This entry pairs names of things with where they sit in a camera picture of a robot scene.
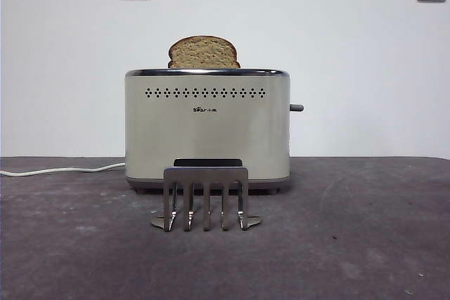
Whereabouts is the brown bread slice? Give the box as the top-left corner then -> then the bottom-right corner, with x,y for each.
167,35 -> 242,70

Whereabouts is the cream two-slot toaster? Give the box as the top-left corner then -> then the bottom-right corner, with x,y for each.
124,67 -> 291,195

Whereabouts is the shiny metal toast rack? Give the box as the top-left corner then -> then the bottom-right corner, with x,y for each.
150,167 -> 263,233

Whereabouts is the white toaster power cable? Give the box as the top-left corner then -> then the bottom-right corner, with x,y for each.
0,162 -> 127,177

